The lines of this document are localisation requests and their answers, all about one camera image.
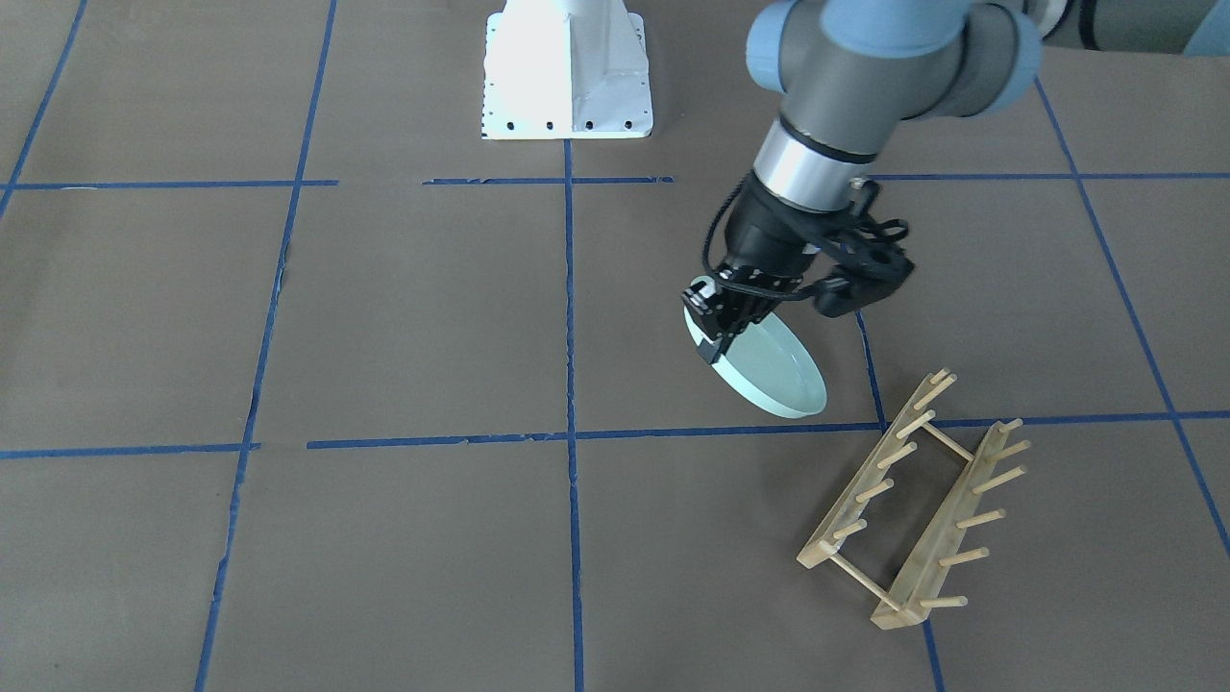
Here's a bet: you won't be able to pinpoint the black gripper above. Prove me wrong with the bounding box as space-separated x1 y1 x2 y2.
684 254 808 366

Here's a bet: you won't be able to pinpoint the light green round plate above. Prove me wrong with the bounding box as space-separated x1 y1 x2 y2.
711 312 827 419

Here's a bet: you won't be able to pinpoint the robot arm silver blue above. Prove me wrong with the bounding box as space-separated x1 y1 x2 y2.
681 1 1228 363

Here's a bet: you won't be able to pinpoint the wooden plate drying rack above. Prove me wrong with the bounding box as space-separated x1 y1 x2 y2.
796 368 1031 631

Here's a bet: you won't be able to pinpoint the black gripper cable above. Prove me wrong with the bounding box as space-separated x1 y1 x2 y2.
701 173 760 280

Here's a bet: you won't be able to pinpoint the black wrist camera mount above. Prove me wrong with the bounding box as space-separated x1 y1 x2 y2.
813 179 915 318

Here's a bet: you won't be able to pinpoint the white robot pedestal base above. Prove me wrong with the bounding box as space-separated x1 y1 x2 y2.
480 1 654 140

